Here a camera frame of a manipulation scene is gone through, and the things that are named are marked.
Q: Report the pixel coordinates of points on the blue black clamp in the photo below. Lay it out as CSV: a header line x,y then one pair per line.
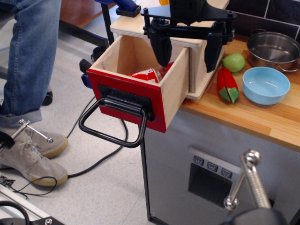
x,y
126,8

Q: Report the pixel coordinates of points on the person leg in jeans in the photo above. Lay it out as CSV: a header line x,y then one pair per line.
x,y
31,58

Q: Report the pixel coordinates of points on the silver clamp screw right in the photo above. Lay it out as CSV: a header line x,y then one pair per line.
x,y
249,160

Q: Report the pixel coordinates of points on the red front wooden drawer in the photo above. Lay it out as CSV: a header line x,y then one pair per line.
x,y
128,55

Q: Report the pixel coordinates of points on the black metal drawer handle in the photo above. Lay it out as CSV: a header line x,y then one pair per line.
x,y
98,124

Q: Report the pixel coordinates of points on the grey suede shoe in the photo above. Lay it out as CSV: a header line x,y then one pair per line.
x,y
49,150
26,159

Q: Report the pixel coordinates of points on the stainless steel pot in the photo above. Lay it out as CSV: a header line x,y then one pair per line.
x,y
274,50

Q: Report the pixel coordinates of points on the light blue bowl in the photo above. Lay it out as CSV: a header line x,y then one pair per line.
x,y
265,86

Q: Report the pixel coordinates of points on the red can in drawer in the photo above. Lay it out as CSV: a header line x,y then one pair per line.
x,y
153,74

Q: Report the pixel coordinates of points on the aluminium frame rail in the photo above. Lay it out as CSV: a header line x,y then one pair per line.
x,y
15,210

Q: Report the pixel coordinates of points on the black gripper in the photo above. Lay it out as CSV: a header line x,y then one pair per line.
x,y
193,19

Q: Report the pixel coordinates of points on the red toy chili pepper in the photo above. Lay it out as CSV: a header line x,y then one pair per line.
x,y
227,86

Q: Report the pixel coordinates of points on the green toy pear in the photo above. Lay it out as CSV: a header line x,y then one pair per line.
x,y
234,62

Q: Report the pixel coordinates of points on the grey cabinet with panel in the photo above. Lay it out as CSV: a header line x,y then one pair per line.
x,y
195,164

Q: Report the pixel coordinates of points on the grey suede shoe rear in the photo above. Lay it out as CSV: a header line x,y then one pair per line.
x,y
49,150

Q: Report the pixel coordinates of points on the plywood box housing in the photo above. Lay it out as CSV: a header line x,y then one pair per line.
x,y
199,78

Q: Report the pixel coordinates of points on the black chair base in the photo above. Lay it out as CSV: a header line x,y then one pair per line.
x,y
77,13

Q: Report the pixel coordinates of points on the grey suede shoe front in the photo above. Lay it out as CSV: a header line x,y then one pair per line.
x,y
26,159

